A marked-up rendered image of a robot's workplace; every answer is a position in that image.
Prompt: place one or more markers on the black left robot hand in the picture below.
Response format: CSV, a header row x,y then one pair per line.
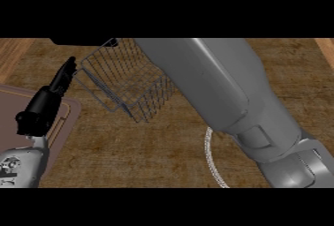
x,y
41,106

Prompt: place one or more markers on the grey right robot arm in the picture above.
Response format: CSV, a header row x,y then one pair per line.
x,y
208,82

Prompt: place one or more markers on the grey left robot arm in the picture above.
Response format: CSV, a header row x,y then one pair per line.
x,y
20,164

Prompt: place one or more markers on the brown cutting board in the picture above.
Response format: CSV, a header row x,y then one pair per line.
x,y
13,109

